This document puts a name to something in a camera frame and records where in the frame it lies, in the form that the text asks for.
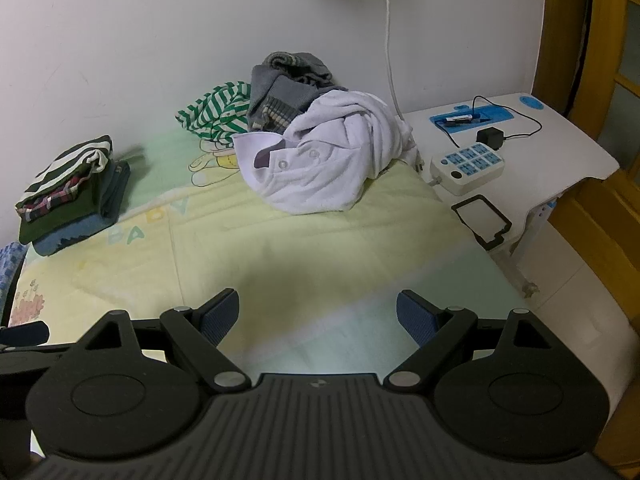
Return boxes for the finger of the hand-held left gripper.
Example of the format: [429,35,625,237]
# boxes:
[0,321,51,347]

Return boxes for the blue checkered cloth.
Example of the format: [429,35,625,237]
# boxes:
[0,242,28,328]

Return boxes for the stack of folded clothes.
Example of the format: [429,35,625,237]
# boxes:
[15,135,113,208]

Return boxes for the grey knitted sweater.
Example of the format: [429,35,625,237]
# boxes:
[247,51,348,133]

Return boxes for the white wall cable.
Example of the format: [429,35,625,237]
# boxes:
[382,0,416,131]

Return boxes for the green white striped shirt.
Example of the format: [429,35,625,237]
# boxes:
[175,81,253,143]

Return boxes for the dark green folded garment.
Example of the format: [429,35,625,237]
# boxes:
[19,180,103,246]

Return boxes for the dark blue folded jeans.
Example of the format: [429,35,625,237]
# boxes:
[97,160,132,223]

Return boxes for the black adapter cable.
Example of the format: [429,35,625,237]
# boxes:
[442,95,543,148]

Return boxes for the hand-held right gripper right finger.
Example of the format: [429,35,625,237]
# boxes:
[382,288,556,391]

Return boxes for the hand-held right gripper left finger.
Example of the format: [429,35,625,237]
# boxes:
[70,287,253,394]

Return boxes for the black rectangular frame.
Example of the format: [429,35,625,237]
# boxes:
[451,194,513,252]

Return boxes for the white desk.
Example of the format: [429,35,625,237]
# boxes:
[397,92,621,301]

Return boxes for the black power adapter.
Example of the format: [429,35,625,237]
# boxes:
[476,129,505,151]

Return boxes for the white polo shirt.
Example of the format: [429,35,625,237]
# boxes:
[232,89,418,216]

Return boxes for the plaid folded shirt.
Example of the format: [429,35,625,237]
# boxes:
[17,175,91,223]

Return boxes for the pastel printed blanket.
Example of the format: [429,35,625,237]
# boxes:
[7,125,521,361]

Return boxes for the white power strip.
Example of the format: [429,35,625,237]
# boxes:
[430,142,507,197]

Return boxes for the wooden door frame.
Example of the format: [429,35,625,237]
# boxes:
[532,0,640,480]

